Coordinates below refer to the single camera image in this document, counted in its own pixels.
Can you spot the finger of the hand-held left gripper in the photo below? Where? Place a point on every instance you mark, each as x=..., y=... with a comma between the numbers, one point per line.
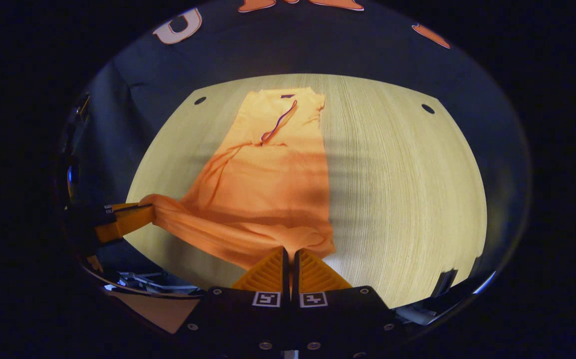
x=123, y=224

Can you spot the orange T-shirt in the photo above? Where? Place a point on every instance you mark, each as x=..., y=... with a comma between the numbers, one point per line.
x=268, y=199

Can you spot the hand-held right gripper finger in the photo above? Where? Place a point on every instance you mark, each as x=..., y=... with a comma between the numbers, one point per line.
x=285, y=279
x=297, y=281

